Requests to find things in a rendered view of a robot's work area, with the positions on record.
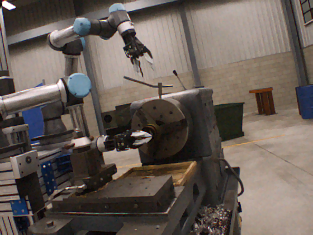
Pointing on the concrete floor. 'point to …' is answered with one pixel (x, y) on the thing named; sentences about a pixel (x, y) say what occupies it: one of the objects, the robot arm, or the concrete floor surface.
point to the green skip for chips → (229, 120)
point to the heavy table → (264, 100)
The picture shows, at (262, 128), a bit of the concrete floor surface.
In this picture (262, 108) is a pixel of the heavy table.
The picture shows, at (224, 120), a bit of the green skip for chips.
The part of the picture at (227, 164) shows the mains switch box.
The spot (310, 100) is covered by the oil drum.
